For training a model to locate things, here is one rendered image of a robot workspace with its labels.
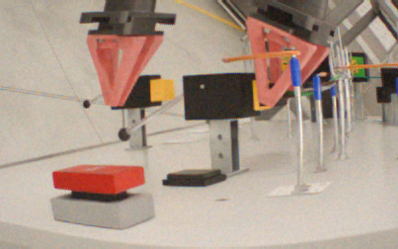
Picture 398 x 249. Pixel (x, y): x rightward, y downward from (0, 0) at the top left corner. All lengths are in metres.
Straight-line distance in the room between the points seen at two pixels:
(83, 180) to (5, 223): 0.08
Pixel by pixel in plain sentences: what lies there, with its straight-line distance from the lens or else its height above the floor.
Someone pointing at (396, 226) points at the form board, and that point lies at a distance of 0.34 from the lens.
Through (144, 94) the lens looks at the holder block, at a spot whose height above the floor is 1.00.
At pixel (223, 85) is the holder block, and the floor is 1.15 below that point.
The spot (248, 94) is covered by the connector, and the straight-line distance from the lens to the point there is 0.65.
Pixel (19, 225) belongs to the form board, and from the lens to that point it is 0.42.
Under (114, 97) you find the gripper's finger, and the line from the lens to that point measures 0.71.
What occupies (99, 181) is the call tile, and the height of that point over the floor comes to 1.12.
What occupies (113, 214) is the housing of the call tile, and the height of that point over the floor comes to 1.12.
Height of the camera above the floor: 1.30
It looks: 17 degrees down
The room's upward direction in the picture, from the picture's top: 49 degrees clockwise
